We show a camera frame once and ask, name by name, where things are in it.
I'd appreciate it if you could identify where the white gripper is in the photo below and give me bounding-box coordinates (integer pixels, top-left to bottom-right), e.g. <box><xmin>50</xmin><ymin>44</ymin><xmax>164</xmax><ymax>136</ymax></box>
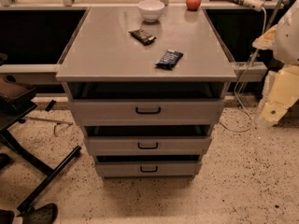
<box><xmin>255</xmin><ymin>64</ymin><xmax>299</xmax><ymax>128</ymax></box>

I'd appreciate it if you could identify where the grey drawer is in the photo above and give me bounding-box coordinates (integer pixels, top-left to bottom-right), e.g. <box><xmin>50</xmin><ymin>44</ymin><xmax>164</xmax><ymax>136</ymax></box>
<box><xmin>84</xmin><ymin>136</ymin><xmax>211</xmax><ymax>156</ymax></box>
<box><xmin>69</xmin><ymin>99</ymin><xmax>224</xmax><ymax>126</ymax></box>
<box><xmin>95</xmin><ymin>161</ymin><xmax>202</xmax><ymax>178</ymax></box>

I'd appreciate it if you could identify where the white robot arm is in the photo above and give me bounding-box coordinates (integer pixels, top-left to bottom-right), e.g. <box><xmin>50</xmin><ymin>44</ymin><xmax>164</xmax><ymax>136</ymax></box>
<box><xmin>252</xmin><ymin>0</ymin><xmax>299</xmax><ymax>128</ymax></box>

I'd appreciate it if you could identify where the grey drawer cabinet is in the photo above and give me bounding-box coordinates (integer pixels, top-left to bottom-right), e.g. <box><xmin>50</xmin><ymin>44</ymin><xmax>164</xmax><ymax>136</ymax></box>
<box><xmin>57</xmin><ymin>6</ymin><xmax>235</xmax><ymax>165</ymax></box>

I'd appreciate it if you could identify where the grey bottom drawer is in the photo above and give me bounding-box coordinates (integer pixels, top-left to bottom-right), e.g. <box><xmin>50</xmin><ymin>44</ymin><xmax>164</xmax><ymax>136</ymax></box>
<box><xmin>95</xmin><ymin>161</ymin><xmax>202</xmax><ymax>178</ymax></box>

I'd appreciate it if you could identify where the grey top drawer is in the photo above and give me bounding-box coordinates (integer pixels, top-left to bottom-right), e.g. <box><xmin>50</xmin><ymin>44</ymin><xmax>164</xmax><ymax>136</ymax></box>
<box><xmin>69</xmin><ymin>99</ymin><xmax>224</xmax><ymax>126</ymax></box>

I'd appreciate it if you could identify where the blue snack packet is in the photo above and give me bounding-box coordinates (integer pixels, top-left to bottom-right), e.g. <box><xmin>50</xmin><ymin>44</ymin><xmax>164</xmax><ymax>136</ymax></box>
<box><xmin>156</xmin><ymin>49</ymin><xmax>183</xmax><ymax>70</ymax></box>

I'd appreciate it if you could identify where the red apple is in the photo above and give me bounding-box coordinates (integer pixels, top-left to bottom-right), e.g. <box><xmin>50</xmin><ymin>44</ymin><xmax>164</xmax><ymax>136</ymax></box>
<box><xmin>186</xmin><ymin>0</ymin><xmax>202</xmax><ymax>11</ymax></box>

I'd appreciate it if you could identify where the white bowl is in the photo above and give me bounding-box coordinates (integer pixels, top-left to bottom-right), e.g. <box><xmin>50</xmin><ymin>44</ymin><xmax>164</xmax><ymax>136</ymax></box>
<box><xmin>137</xmin><ymin>0</ymin><xmax>164</xmax><ymax>22</ymax></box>

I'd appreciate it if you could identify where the dark brown snack packet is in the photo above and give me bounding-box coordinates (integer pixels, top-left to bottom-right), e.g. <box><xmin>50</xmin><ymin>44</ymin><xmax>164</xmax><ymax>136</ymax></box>
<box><xmin>129</xmin><ymin>29</ymin><xmax>156</xmax><ymax>46</ymax></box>

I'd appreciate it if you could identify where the black office chair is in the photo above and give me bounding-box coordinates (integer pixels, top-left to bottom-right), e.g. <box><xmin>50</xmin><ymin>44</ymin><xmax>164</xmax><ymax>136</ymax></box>
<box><xmin>0</xmin><ymin>52</ymin><xmax>82</xmax><ymax>224</ymax></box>

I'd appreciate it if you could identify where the white cable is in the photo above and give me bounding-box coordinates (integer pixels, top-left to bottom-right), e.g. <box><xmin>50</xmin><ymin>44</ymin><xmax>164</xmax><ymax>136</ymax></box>
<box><xmin>219</xmin><ymin>7</ymin><xmax>269</xmax><ymax>133</ymax></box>

